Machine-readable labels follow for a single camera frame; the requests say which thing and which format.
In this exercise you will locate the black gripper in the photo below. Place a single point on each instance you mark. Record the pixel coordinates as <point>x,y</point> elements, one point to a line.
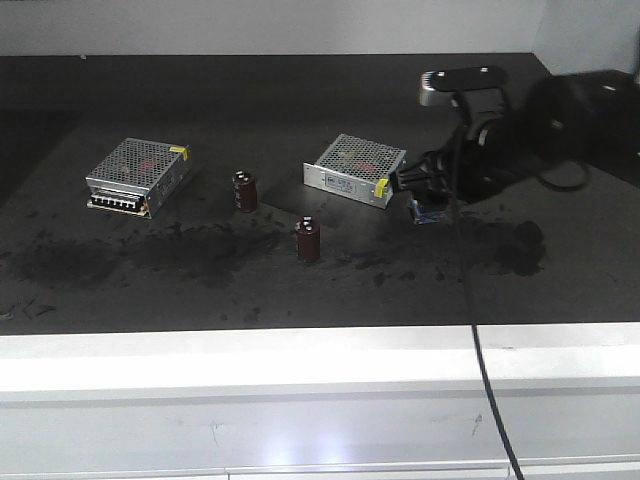
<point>475,169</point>

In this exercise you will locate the yellow mushroom push button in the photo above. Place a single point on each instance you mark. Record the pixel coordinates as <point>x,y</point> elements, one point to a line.
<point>424,213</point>

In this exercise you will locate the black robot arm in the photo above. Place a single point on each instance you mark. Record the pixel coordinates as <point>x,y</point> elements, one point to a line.
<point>590,118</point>

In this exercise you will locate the right metal mesh power supply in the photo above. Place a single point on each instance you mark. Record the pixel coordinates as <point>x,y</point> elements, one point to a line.
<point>356,169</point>

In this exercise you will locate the metal mesh power supply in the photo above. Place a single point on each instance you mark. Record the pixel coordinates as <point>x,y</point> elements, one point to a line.
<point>356,169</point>
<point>137,177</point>

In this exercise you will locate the front dark red capacitor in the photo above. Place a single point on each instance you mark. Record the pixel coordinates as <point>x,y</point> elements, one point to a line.
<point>308,237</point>

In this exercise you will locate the dark red capacitor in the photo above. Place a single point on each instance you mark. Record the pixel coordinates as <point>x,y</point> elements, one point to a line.
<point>245,191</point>
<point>308,237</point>

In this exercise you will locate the rear dark red capacitor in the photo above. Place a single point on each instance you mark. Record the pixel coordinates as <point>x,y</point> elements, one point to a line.
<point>245,191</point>

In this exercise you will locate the left metal mesh power supply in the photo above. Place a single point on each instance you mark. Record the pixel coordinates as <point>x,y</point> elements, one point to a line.
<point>137,177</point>

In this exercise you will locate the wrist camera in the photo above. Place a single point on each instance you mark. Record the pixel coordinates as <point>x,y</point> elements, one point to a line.
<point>436,86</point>

